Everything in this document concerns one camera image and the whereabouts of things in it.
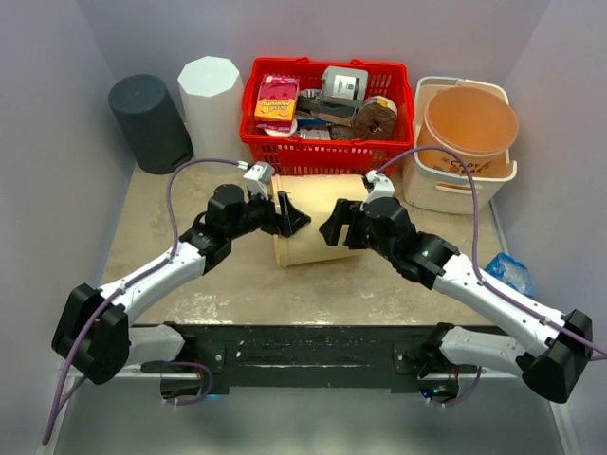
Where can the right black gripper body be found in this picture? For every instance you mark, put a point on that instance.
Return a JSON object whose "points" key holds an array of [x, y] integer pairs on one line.
{"points": [[354, 229]]}

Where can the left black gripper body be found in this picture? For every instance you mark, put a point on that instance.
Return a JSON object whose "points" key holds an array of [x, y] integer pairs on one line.
{"points": [[276, 219]]}

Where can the orange translucent bucket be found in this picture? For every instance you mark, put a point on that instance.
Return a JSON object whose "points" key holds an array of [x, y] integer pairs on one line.
{"points": [[315, 196]]}

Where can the dark blue bucket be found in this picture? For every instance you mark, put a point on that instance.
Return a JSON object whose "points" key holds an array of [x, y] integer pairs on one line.
{"points": [[150, 123]]}

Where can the white octagonal bin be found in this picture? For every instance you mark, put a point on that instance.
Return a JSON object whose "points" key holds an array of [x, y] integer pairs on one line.
{"points": [[211, 92]]}

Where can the orange printed bucket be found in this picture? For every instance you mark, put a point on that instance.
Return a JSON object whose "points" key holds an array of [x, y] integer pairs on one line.
{"points": [[467, 128]]}

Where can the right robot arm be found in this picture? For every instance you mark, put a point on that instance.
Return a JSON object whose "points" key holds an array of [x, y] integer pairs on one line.
{"points": [[548, 349]]}

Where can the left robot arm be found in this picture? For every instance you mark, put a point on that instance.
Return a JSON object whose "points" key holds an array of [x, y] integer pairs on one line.
{"points": [[94, 331]]}

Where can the red plastic shopping basket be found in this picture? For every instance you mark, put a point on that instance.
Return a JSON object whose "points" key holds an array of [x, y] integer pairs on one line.
{"points": [[297, 156]]}

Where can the white perforated storage basket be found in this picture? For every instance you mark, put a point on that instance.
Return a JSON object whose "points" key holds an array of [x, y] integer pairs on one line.
{"points": [[425, 187]]}

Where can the pink yellow snack box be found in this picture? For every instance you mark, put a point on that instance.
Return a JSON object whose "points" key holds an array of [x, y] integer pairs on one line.
{"points": [[277, 98]]}

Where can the dark flat box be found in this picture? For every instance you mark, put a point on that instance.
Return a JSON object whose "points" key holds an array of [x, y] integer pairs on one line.
{"points": [[329, 112]]}

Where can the grey white device box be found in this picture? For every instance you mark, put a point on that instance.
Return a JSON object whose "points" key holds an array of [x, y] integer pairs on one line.
{"points": [[344, 85]]}

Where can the blue plastic bag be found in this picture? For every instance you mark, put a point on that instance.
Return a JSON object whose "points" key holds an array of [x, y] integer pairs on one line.
{"points": [[513, 273]]}

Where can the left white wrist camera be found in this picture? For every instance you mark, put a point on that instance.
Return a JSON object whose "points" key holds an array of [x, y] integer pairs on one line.
{"points": [[257, 177]]}

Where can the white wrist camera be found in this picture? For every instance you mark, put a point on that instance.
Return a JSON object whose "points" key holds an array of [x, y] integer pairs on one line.
{"points": [[257, 177], [378, 186]]}

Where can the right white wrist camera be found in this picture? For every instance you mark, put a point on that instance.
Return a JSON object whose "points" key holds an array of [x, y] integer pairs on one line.
{"points": [[378, 186]]}

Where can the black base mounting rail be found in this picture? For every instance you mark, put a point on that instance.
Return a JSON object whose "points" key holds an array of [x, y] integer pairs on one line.
{"points": [[305, 356]]}

